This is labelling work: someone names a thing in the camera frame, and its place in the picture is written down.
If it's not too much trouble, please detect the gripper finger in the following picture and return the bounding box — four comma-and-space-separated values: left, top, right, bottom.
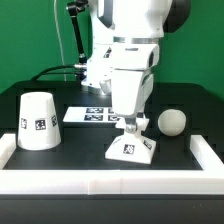
125, 117, 137, 133

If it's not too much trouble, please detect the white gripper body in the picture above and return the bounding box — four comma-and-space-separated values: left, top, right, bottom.
111, 43, 160, 117

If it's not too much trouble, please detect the white lamp base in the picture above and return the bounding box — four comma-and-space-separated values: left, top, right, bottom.
105, 118, 156, 164

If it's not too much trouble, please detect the white lamp bulb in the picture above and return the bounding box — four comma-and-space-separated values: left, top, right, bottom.
158, 109, 186, 137

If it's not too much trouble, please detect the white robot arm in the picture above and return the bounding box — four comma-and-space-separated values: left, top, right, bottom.
82, 0, 191, 133

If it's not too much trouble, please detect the white lamp shade cone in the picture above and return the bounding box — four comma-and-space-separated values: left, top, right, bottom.
17, 92, 61, 150

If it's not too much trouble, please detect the white marker sheet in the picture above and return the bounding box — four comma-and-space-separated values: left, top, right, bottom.
63, 107, 119, 123

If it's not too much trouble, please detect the black cable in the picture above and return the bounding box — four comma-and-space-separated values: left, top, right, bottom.
31, 64, 88, 82

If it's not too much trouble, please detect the white U-shaped border frame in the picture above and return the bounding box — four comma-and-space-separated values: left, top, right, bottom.
0, 135, 224, 195

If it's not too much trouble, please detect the white thin cable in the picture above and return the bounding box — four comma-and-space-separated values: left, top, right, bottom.
53, 0, 67, 82

